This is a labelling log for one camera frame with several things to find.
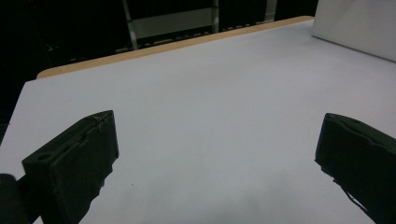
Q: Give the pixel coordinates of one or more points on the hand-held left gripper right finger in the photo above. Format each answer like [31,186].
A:
[364,168]

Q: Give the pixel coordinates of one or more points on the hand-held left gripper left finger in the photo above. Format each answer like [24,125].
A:
[71,168]

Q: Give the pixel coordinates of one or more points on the white plastic bin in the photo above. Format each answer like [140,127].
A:
[358,25]

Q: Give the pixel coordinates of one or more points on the white table mat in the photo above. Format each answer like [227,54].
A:
[202,109]

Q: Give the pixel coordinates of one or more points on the white metal stand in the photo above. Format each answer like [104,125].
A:
[174,21]

